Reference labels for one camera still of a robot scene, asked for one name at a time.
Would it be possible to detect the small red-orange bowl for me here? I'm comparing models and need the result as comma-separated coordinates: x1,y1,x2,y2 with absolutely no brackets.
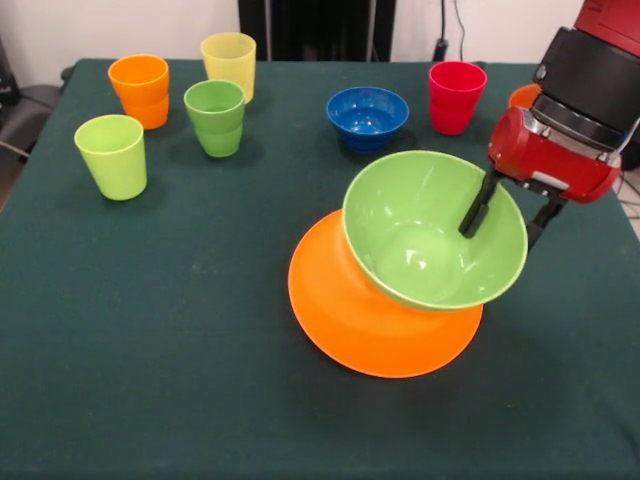
507,82,544,110

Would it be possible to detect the black office chair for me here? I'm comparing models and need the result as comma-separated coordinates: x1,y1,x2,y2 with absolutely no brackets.
0,34,64,161

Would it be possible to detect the yellow cup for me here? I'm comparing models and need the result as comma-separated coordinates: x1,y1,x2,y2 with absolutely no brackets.
199,31,258,105

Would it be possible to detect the dark green tablecloth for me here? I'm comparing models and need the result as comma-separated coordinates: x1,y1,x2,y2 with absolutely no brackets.
0,58,640,480

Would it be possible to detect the red cup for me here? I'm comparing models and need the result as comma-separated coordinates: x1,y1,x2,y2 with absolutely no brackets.
427,60,489,137

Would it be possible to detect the large light green bowl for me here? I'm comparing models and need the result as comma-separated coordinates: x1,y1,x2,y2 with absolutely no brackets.
342,149,530,314

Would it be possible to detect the black hanging cable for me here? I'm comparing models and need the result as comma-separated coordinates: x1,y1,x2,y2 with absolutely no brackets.
432,0,469,64

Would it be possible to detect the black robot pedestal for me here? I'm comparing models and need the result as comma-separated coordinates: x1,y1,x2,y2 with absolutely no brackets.
238,0,396,62

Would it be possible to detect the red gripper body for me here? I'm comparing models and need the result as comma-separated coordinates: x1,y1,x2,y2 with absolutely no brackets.
487,105,623,205

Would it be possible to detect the orange cup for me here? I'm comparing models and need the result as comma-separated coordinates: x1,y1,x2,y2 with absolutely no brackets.
107,54,171,131

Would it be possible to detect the blue bowl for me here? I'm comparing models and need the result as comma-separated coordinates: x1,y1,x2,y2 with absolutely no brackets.
325,86,410,154

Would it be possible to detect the tangle of cables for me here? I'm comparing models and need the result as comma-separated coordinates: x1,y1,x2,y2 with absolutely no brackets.
612,134,640,220

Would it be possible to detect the lime green cup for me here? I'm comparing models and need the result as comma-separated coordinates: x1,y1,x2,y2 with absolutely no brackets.
73,113,149,202

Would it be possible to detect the large orange bowl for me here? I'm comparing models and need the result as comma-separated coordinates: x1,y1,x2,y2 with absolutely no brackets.
287,208,485,380

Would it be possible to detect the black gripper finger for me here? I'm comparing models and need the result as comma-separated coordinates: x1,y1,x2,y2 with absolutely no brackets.
525,192,569,250
458,168,501,239

